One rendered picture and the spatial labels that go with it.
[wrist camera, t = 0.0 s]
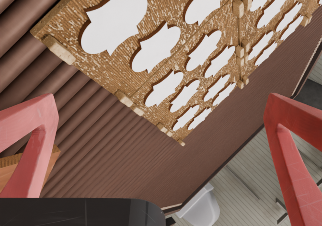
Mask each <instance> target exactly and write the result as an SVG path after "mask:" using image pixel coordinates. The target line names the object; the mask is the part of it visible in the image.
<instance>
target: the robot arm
mask: <svg viewBox="0 0 322 226"><path fill-rule="evenodd" d="M58 120H59V116H58V111H57V107H56V103H55V99H54V96H53V94H52V93H46V94H43V95H41V96H38V97H35V98H33V99H30V100H28V101H25V102H22V103H20V104H17V105H15V106H12V107H10V108H7V109H4V110H2V111H0V152H2V151H4V150H5V149H6V148H8V147H9V146H11V145H12V144H14V143H15V142H17V141H18V140H19V139H21V138H22V137H24V136H25V135H27V134H28V133H30V132H31V131H32V134H31V136H30V138H29V140H28V143H27V145H26V147H25V149H24V151H23V154H22V156H21V158H20V160H19V162H18V165H17V167H16V169H15V171H14V173H13V174H12V176H11V177H10V179H9V180H8V182H7V184H6V185H5V187H4V188H3V190H2V191H1V193H0V226H166V219H165V214H164V212H163V211H162V210H161V209H160V208H159V207H158V206H157V205H156V204H154V203H152V202H149V201H146V200H142V199H135V198H39V195H40V192H41V189H42V185H43V181H44V178H45V174H46V170H47V167H48V163H49V160H50V156H51V153H52V148H53V144H54V140H55V135H56V131H57V126H58ZM263 120H264V125H265V130H266V135H267V139H268V143H269V148H270V152H271V156H272V159H273V163H274V166H275V169H276V174H277V177H278V181H279V184H280V188H281V191H282V194H283V198H284V202H285V205H286V209H287V213H288V216H289V220H290V223H291V226H322V192H321V191H320V189H319V188H318V186H317V184H316V183H315V181H314V180H313V178H312V177H311V175H310V174H309V172H308V170H307V168H306V166H305V164H304V162H303V160H302V158H301V155H300V153H299V151H298V149H297V146H296V144H295V142H294V140H293V138H292V135H291V133H290V131H291V132H293V133H295V134H296V135H298V136H299V137H300V138H302V139H303V140H305V141H306V142H308V143H309V144H311V145H312V146H314V147H315V148H316V149H318V150H319V151H321V152H322V110H319V109H317V108H314V107H311V106H309V105H306V104H303V103H301V102H298V101H296V100H293V99H290V98H288V97H285V96H283V95H280V94H277V93H270V94H269V95H268V99H267V103H266V107H265V111H264V116H263Z"/></svg>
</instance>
